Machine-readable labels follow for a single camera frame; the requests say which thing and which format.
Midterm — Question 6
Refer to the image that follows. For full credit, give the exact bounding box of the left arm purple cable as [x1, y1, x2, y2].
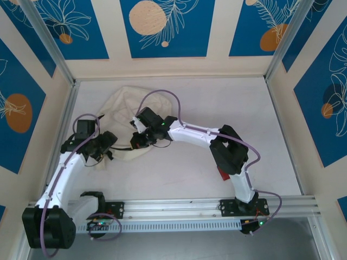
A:
[40, 113, 122, 258]

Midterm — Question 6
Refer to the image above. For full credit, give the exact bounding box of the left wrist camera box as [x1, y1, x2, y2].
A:
[75, 119, 97, 140]

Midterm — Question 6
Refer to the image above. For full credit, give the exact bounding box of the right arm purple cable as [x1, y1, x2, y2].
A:
[137, 89, 283, 236]

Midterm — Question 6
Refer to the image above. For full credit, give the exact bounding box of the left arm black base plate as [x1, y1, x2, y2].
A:
[102, 201, 125, 219]

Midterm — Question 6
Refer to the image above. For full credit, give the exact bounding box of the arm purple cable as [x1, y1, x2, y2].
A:
[40, 113, 122, 258]
[137, 89, 283, 236]

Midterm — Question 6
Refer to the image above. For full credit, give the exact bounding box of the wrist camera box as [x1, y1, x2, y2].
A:
[75, 119, 97, 140]
[132, 107, 161, 134]

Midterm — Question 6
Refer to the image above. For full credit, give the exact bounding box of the grey slotted cable duct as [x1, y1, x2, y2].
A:
[73, 219, 242, 234]

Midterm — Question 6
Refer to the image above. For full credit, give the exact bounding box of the aluminium mounting rail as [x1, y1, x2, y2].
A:
[27, 196, 322, 222]

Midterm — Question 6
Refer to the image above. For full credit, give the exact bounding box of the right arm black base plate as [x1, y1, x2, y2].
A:
[219, 199, 271, 217]

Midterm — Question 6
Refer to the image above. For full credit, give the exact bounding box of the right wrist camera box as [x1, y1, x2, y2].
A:
[132, 107, 161, 134]

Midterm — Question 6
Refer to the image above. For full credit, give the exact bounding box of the cream canvas backpack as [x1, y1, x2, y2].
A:
[93, 86, 173, 172]

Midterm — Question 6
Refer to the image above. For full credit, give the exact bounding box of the aluminium frame post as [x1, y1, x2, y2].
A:
[265, 0, 333, 82]
[19, 0, 76, 85]

